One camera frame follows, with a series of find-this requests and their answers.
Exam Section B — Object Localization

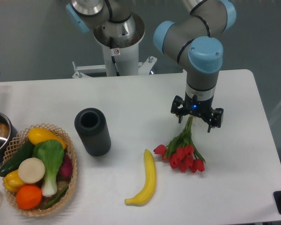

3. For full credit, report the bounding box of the beige round bun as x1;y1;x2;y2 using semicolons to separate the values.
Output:
18;157;45;184

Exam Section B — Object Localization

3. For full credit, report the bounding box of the woven wicker basket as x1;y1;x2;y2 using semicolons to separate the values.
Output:
0;123;77;217

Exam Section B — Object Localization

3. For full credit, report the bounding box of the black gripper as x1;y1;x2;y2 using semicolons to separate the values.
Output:
170;87;224;133

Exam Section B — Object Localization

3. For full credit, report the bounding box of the dark grey ribbed vase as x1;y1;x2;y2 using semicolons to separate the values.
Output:
74;108;111;157

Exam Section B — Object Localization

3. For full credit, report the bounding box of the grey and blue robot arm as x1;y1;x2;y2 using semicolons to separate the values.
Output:
66;0;237;128

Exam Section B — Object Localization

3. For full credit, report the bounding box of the yellow bell pepper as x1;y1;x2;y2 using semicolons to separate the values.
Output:
3;170;26;193

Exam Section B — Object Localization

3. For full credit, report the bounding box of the orange fruit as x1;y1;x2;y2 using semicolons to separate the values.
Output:
16;185;42;210

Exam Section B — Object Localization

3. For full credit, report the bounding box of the purple red onion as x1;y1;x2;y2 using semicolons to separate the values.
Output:
59;154;73;178

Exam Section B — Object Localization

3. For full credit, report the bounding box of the green bok choy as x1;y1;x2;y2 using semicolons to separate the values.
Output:
33;140;64;197

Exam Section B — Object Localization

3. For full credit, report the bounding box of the red tulip bouquet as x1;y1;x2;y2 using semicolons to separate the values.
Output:
154;116;206;173

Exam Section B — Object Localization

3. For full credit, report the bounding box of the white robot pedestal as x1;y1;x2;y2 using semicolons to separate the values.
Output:
72;13;157;78

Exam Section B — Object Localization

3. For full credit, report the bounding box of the green cucumber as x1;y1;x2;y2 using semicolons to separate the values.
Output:
0;140;35;177

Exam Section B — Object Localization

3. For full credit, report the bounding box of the yellow banana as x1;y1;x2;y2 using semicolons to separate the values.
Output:
124;149;157;206

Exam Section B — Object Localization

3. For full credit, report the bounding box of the yellow squash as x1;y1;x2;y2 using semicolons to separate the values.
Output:
28;127;67;149

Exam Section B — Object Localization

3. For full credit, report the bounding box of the green chili pepper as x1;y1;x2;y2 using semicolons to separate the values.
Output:
41;185;69;210

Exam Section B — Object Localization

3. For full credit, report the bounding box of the black cable on pedestal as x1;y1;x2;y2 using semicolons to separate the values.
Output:
109;37;121;76

